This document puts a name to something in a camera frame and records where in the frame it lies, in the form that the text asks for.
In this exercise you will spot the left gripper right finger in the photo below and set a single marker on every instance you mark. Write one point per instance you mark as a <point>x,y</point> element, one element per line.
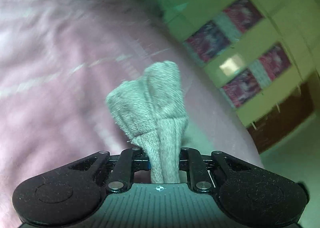
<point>184,165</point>

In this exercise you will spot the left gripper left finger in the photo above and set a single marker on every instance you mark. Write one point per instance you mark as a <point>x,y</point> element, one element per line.
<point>141,162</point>

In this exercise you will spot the pink checked bedsheet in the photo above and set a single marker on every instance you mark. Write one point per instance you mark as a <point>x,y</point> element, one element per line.
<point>59,61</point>

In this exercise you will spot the grey fleece pant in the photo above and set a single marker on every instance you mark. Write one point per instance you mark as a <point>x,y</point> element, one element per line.
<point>150,111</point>

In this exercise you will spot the green wardrobe with posters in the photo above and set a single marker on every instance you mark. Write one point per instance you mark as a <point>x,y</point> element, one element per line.
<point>255,51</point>

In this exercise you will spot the brown wooden door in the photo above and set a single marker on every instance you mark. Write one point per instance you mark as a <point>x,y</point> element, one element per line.
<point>282,119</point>

